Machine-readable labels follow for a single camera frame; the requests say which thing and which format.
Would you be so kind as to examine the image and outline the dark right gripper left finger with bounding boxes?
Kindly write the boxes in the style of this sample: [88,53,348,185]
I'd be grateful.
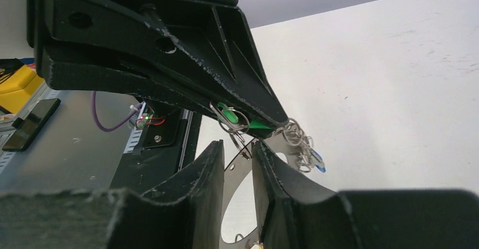
[1,141,224,248]

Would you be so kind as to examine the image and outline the black smartphone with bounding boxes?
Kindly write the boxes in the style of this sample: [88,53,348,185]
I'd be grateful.
[2,98,61,152]

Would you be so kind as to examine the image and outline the left white cable duct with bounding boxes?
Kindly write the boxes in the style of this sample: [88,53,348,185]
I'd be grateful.
[123,113,145,154]

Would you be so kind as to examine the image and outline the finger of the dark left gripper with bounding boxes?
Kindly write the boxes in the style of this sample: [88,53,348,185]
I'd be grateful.
[35,47,274,140]
[27,0,288,128]

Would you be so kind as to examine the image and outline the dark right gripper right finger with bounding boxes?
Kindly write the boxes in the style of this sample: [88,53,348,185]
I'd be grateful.
[251,140,479,249]

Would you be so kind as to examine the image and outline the yellow box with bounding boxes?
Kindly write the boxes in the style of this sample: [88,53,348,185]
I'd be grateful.
[1,64,44,114]

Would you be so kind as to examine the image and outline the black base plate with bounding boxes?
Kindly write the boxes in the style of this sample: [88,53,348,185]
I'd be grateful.
[110,101,202,194]

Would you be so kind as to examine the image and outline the large metal keyring with keys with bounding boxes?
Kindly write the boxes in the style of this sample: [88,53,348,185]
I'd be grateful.
[211,102,326,248]

